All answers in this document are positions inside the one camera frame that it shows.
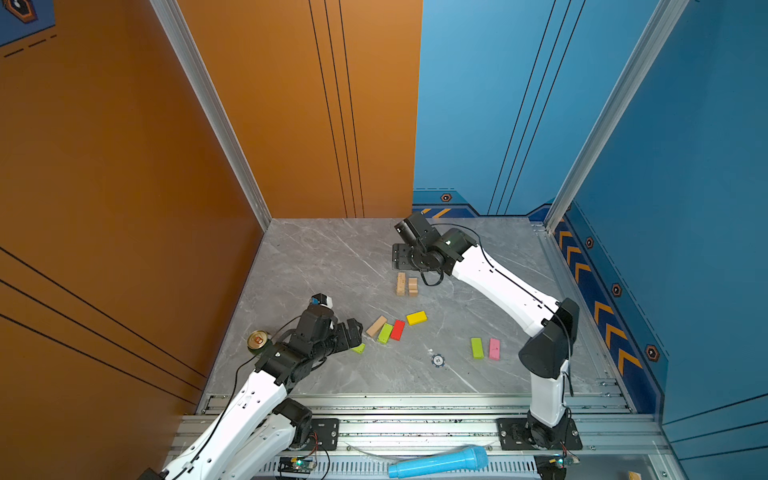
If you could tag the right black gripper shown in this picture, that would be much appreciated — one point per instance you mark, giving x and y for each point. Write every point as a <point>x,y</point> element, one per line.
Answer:
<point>399,253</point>

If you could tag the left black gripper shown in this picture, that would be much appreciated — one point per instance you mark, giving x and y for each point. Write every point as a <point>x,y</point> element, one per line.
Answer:
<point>356,336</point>

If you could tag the wooden arch block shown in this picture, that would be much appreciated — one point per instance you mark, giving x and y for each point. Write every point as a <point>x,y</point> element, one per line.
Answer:
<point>412,286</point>
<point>401,284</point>

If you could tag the printed natural wood plank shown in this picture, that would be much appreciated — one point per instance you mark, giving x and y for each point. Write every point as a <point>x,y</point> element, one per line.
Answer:
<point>376,327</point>

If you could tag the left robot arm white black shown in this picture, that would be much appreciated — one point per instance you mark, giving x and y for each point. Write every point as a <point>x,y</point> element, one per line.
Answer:
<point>260,420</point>

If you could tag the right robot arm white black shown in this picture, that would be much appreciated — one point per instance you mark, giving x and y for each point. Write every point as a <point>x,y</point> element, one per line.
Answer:
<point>550,324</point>

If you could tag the green block beside red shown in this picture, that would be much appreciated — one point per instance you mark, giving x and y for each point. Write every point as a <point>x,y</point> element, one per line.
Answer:
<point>385,333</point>

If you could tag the red wood block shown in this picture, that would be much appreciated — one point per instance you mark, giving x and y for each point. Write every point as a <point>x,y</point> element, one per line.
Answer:
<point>397,330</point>

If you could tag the yellow wood block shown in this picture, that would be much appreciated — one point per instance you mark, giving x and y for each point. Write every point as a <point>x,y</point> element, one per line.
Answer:
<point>416,318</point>

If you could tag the green block beside pink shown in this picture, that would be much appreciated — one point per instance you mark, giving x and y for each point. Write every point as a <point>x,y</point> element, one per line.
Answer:
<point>477,348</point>

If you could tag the pink wood block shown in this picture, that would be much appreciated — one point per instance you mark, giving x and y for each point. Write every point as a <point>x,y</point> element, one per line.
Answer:
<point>494,349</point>

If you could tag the green drink can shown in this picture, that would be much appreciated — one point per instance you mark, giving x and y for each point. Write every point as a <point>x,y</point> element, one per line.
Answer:
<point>257,341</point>

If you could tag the blue poker chip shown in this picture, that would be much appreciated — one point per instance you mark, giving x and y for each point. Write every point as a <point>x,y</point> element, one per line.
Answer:
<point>438,359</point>

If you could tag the small circuit board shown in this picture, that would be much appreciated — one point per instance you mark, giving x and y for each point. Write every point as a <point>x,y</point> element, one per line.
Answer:
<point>296,467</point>

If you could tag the cyan toy microphone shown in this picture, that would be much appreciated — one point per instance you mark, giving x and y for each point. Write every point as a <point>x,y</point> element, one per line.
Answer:
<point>471,458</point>

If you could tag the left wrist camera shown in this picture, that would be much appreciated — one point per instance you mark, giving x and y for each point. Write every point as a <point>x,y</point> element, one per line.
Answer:
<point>322,300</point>

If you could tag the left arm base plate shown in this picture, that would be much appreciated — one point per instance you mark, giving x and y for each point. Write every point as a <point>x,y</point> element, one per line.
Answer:
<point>322,433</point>

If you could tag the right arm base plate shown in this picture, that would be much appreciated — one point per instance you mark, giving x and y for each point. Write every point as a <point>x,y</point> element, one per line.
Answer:
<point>527,434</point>

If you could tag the aluminium rail frame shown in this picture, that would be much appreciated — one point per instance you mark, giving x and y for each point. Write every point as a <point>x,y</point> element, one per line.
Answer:
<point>377,430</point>

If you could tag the right corner aluminium post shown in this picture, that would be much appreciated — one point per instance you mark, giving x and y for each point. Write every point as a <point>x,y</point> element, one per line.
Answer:
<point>653,38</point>

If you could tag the corner aluminium post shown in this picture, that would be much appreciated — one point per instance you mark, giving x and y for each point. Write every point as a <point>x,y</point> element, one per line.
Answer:
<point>653,38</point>
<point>177,31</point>

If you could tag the left corner aluminium post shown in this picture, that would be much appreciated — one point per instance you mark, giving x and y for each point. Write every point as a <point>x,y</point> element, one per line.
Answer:
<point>177,31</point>

